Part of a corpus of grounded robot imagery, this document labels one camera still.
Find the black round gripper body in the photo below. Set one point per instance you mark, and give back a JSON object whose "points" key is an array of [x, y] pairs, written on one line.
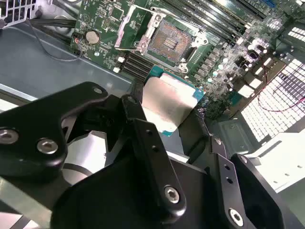
{"points": [[114, 202]]}

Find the silver square CPU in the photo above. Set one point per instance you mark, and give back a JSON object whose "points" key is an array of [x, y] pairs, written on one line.
{"points": [[166, 100]]}

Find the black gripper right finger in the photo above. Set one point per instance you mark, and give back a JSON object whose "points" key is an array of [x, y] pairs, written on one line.
{"points": [[250, 190]]}

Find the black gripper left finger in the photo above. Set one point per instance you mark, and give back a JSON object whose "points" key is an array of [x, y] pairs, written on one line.
{"points": [[35, 119]]}

